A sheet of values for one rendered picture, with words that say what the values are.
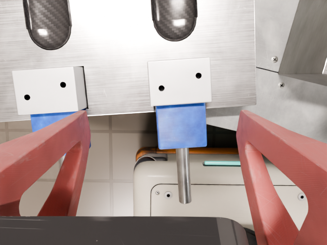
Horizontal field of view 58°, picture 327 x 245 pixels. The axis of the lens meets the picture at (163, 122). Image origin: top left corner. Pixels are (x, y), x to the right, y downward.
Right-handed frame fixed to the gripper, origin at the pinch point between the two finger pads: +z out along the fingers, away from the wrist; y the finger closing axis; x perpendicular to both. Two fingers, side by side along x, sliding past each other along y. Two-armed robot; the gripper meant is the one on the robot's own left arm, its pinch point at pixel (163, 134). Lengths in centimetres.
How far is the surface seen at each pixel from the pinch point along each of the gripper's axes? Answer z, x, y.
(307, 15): 18.4, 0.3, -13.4
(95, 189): 70, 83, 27
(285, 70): 17.1, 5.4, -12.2
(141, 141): 79, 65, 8
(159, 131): 10.4, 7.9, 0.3
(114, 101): 12.8, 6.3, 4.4
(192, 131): 10.4, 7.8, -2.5
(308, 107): 17.1, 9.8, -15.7
